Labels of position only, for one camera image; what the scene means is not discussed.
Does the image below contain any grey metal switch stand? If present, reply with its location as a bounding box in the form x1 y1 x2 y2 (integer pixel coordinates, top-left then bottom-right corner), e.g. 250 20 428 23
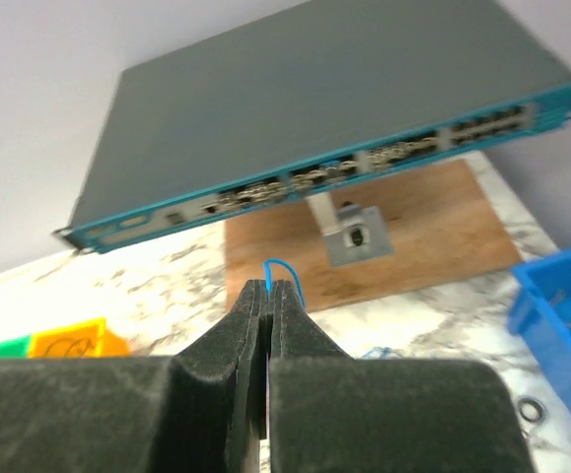
306 192 393 267

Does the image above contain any grey network switch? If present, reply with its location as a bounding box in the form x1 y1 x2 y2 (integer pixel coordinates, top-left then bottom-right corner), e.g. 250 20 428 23
56 1 571 253

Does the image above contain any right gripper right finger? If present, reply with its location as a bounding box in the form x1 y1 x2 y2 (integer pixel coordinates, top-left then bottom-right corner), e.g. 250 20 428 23
268 281 535 472

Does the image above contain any blue plastic bin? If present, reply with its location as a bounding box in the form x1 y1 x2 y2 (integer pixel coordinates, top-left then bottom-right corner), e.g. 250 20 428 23
507 248 571 415

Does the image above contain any ratcheting combination wrench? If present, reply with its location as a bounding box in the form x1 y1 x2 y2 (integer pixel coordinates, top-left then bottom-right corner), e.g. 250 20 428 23
516 396 548 438

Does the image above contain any green plastic bin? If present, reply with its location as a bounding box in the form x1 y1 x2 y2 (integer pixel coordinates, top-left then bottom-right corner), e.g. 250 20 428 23
0 335 32 359

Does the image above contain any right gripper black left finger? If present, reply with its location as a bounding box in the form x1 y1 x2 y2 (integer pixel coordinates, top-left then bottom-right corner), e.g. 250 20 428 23
0 280 267 472

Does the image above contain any orange plastic bin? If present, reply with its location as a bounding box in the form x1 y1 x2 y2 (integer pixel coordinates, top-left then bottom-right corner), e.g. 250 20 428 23
28 318 131 359

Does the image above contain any brown wooden board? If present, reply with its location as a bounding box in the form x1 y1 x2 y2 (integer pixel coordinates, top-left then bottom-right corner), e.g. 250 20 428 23
225 160 521 311

